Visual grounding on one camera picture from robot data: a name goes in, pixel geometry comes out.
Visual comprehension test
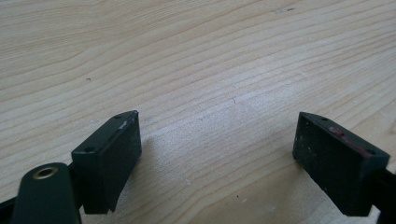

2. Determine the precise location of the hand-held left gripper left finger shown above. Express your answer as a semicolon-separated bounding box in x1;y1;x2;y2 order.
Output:
70;109;143;216

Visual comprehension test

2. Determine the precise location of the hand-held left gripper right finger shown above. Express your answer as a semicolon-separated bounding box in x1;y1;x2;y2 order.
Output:
291;111;391;217

